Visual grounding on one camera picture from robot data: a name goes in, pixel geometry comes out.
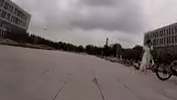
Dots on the row of parked two-wheelers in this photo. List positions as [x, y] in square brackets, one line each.
[122, 61]

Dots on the slim distant tower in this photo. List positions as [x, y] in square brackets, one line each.
[106, 43]

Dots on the grey paved plaza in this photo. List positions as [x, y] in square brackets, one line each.
[71, 80]

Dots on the dark bicycle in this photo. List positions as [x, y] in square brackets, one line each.
[166, 69]

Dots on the row of trees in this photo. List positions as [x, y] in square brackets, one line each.
[76, 47]

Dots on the person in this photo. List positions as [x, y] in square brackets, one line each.
[146, 56]

